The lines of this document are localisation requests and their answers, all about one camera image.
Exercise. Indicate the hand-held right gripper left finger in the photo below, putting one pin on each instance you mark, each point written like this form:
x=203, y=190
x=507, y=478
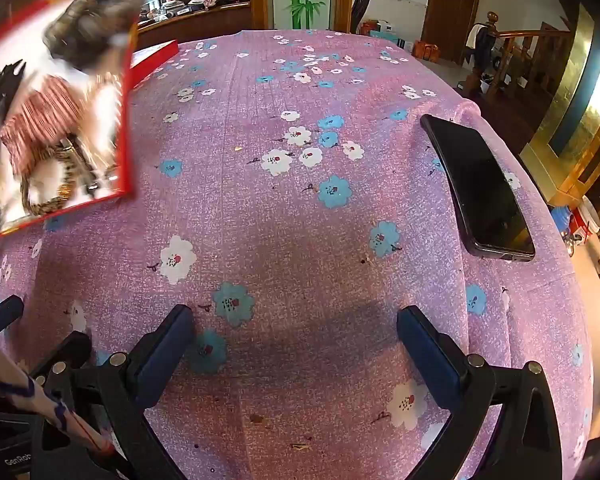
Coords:
x=165, y=347

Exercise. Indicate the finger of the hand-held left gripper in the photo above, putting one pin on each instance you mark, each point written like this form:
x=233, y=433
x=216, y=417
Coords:
x=2, y=314
x=72, y=350

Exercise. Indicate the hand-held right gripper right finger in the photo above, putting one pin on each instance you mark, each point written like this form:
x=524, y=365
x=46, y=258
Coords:
x=427, y=355

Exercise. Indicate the red jewelry box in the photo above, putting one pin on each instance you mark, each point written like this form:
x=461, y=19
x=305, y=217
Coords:
x=125, y=135

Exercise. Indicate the leopard print bangle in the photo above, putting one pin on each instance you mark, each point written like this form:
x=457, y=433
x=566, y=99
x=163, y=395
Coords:
x=72, y=172

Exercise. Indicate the black smartphone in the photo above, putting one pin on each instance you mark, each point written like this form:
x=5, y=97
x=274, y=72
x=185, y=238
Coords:
x=480, y=190

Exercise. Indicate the pink floral blanket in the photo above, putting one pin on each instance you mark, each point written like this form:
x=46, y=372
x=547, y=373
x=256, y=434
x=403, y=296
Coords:
x=305, y=210

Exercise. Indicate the pink striped scrunchie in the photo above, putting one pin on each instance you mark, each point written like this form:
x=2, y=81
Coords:
x=40, y=115

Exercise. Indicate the orange bag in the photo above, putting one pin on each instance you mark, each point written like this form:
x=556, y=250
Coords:
x=426, y=51

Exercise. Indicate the brown furry scrunchie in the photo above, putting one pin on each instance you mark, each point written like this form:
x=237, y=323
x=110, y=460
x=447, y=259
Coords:
x=87, y=15

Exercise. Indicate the wooden stair railing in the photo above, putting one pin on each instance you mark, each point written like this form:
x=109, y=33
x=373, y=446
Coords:
x=520, y=55

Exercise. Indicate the teal box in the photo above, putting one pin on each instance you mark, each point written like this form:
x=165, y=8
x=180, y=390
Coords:
x=385, y=35

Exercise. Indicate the wooden counter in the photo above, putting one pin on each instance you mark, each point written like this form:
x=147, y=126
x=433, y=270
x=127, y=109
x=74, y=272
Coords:
x=195, y=19

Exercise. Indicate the wooden door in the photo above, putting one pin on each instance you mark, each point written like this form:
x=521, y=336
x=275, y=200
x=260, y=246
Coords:
x=452, y=10

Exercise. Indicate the black chair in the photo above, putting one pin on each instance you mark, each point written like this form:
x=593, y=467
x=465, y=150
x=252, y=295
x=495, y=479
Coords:
x=362, y=10

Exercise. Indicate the gold wall panel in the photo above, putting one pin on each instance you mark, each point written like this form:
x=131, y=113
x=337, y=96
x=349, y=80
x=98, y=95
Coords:
x=572, y=85

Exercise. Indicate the jacket on stair post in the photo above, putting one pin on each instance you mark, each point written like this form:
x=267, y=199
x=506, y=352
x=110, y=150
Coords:
x=480, y=40

